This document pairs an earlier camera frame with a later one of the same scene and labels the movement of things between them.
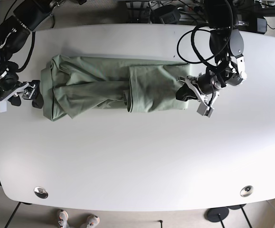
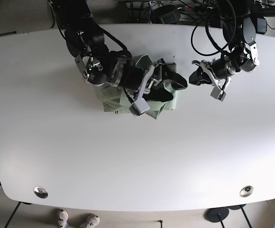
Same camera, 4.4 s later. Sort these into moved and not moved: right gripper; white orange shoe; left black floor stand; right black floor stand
Moved: right gripper
Not moved: right black floor stand; white orange shoe; left black floor stand
